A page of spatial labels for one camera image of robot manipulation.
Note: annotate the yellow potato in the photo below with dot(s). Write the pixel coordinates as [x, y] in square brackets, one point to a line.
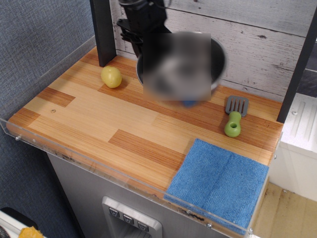
[111, 76]

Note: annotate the black white device bottom left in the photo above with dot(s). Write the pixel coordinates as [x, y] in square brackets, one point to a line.
[13, 222]

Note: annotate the black vertical post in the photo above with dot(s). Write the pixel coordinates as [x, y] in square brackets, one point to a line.
[103, 28]
[299, 69]

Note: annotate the black vertical post right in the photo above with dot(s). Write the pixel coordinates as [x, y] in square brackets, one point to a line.
[299, 69]

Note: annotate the grey spatula green handle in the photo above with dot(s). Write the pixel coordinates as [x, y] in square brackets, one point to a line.
[236, 108]

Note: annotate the yellow object bottom left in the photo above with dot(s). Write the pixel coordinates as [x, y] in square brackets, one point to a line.
[30, 232]

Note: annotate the blue microfibre cloth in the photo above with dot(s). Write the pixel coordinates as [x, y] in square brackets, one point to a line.
[219, 184]

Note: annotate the white toy sink unit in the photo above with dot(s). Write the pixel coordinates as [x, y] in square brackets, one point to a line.
[294, 166]

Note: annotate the clear acrylic table guard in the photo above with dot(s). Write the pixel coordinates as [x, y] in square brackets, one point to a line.
[117, 134]

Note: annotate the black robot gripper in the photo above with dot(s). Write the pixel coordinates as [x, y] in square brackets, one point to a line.
[142, 17]

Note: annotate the grey cabinet with dispenser panel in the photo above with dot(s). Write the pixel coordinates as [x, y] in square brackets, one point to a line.
[105, 208]

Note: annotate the black vertical post left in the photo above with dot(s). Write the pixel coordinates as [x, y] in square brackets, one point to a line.
[103, 28]

